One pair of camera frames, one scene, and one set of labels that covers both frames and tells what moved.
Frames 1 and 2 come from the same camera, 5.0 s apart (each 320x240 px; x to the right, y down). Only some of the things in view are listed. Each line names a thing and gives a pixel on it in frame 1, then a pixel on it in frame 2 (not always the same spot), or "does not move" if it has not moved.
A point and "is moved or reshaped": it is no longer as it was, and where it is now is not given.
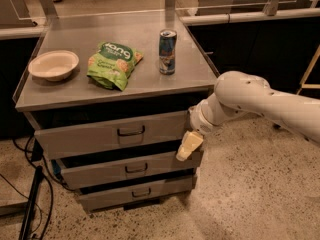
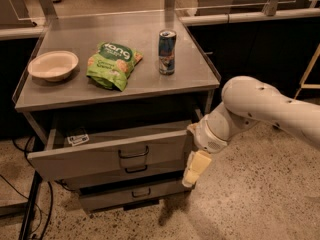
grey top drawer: [85, 138] is moved or reshaped
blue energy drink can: [167, 51] does not move
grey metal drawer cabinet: [109, 100] does not move
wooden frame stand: [303, 84] does not move
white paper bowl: [54, 65] does not move
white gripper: [200, 121] to [207, 138]
